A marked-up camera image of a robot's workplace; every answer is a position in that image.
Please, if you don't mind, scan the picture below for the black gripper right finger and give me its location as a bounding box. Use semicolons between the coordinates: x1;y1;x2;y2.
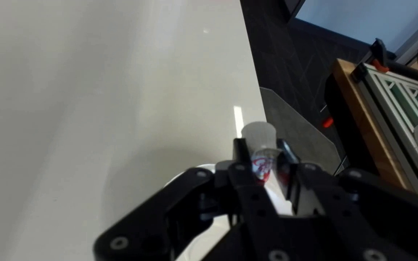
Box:
277;140;418;261

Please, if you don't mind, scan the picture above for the white coffee pod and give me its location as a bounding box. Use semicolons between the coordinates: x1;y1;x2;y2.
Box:
241;122;280;183

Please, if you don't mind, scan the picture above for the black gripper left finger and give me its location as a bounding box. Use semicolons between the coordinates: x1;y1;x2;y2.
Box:
93;138;283;261

